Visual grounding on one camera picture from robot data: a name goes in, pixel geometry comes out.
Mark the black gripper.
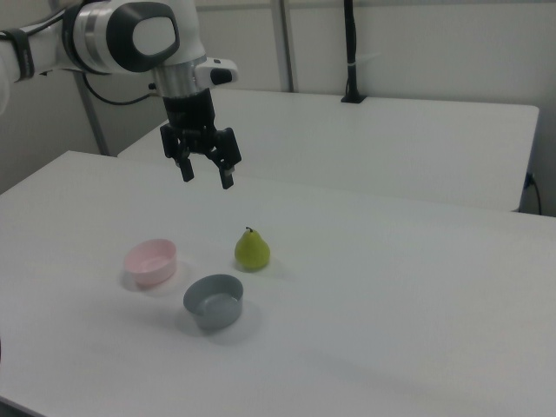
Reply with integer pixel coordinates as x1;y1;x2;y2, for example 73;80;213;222
159;89;242;191

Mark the green yellow pear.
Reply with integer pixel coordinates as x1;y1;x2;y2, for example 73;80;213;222
235;226;272;273

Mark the pink plastic bowl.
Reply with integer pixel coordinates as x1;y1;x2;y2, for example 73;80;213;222
123;237;178;288

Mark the grey plastic bowl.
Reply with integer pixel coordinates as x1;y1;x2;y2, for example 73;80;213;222
182;273;244;332

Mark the white background table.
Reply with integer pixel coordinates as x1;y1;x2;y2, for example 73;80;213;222
116;89;541;214

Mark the black pole with clamp base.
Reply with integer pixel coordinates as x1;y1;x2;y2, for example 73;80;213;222
340;0;367;104

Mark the black cable at arm wrist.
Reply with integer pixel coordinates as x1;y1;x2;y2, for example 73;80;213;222
82;72;160;106

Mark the aluminium frame post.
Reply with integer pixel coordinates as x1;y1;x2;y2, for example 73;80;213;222
74;71;110;156

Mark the grey vertical wall strip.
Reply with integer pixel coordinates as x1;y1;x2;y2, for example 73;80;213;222
277;0;301;93

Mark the black strap around arm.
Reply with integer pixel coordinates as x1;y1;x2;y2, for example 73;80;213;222
3;28;36;82

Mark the black cable by wall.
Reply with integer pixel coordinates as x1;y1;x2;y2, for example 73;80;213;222
526;172;544;216

